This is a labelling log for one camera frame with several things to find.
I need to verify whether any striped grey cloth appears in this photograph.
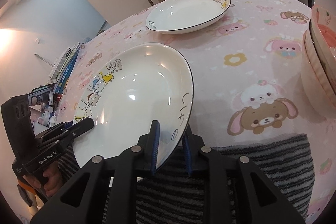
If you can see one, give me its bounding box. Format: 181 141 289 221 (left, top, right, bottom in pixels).
45 133 314 223

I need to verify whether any white black-rimmed bowl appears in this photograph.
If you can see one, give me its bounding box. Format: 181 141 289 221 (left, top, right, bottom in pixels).
309 19 335 92

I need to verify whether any pink carrot bowl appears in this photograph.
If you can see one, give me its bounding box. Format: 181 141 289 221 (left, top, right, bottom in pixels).
301 30 335 119

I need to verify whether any pink strawberry bowl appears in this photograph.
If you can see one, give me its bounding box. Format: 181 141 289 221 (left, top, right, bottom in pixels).
311 5 335 89

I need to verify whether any white cartoon plate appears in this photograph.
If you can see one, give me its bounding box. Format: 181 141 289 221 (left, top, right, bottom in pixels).
73 43 194 166
146 0 231 34

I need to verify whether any pink cartoon tablecloth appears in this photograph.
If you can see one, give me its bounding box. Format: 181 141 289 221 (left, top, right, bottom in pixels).
58 0 335 223

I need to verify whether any person's left hand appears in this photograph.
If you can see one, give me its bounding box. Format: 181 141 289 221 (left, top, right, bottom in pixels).
23 161 63 197

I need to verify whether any white mop stick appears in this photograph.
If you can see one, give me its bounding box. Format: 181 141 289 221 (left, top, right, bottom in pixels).
34 53 54 67

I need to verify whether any stack of books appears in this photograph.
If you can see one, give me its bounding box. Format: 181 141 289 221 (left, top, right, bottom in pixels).
49 43 81 94

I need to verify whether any white cartoon plate back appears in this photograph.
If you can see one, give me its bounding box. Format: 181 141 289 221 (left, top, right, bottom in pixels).
146 0 231 34

